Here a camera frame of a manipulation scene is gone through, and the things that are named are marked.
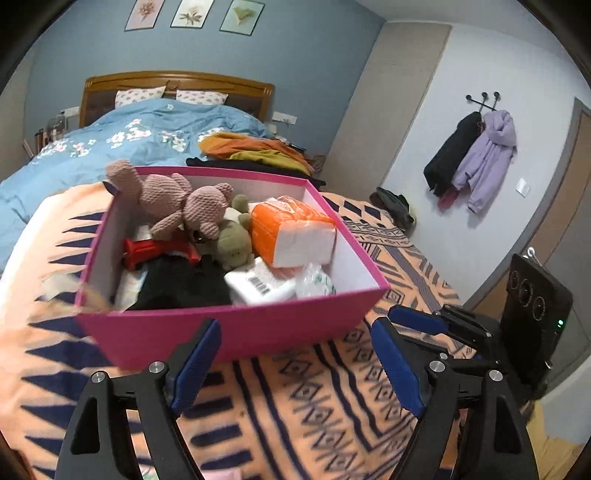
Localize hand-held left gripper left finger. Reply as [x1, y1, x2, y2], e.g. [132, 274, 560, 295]
[54, 318, 222, 480]

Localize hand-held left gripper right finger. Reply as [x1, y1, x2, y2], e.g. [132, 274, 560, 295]
[372, 316, 540, 480]

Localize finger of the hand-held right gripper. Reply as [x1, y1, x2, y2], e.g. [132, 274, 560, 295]
[401, 335, 497, 372]
[387, 304, 504, 356]

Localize pink cardboard box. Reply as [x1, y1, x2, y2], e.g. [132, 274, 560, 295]
[75, 165, 392, 370]

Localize black cloth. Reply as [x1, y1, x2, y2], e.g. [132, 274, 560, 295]
[131, 254, 233, 311]

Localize red plastic tool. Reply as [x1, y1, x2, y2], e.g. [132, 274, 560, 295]
[122, 237, 201, 271]

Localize green and white plush toy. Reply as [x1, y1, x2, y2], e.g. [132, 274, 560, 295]
[217, 194, 254, 273]

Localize pink knitted plush toy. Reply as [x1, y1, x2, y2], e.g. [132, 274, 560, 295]
[105, 159, 235, 241]

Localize orange patterned blanket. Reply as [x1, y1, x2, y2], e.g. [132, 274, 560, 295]
[0, 182, 467, 480]

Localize white striped zip pouch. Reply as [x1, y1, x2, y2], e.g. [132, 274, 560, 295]
[113, 272, 148, 310]

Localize white barcode packet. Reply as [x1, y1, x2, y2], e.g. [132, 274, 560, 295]
[224, 256, 298, 305]

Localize clear plastic bag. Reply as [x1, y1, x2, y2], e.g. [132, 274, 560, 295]
[294, 263, 338, 298]

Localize wooden door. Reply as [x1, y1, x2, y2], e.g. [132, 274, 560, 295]
[475, 99, 591, 324]

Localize dark clothes heap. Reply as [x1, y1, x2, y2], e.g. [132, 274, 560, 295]
[369, 186, 417, 234]

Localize orange tissue pack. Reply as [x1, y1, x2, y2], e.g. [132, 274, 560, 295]
[249, 196, 338, 268]

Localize purple jacket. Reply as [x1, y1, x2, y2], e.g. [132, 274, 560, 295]
[451, 110, 518, 214]

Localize black coat hook rack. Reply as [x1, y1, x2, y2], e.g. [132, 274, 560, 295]
[465, 91, 504, 114]

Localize orange clothes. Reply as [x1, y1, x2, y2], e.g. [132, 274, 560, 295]
[198, 132, 314, 176]

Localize blue floral duvet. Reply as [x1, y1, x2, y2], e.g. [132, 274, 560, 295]
[0, 98, 278, 273]

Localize white spotted pillow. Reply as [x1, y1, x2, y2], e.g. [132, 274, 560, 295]
[175, 90, 229, 106]
[115, 86, 167, 108]

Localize nightstand bottles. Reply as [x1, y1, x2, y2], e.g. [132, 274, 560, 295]
[23, 115, 70, 158]

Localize wooden headboard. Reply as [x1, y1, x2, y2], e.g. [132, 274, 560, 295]
[79, 71, 276, 129]

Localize green leaf framed picture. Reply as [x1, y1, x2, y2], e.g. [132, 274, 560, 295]
[219, 0, 264, 35]

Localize white flower framed picture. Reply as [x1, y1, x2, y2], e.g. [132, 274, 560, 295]
[171, 0, 214, 28]

